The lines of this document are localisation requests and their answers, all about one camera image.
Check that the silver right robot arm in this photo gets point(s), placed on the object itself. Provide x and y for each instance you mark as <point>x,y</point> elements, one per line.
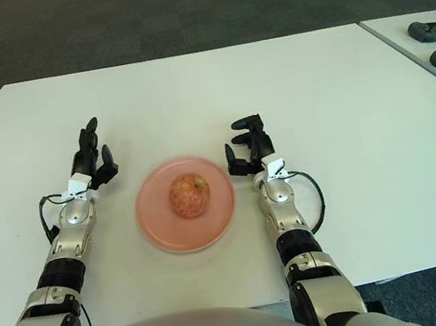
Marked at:
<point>289,218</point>

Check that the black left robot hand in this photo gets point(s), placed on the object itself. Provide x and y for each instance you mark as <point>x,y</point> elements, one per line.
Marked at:
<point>88,160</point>

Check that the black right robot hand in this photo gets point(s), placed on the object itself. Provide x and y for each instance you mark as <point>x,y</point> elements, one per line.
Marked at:
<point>259,145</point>

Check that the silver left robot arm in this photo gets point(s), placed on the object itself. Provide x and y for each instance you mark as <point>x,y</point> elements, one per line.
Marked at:
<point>67,244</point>

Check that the red yellow apple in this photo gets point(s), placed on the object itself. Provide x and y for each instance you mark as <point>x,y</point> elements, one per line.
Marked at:
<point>190,195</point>

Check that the pink round plate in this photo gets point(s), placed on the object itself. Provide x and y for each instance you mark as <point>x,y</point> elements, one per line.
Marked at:
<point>157,224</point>

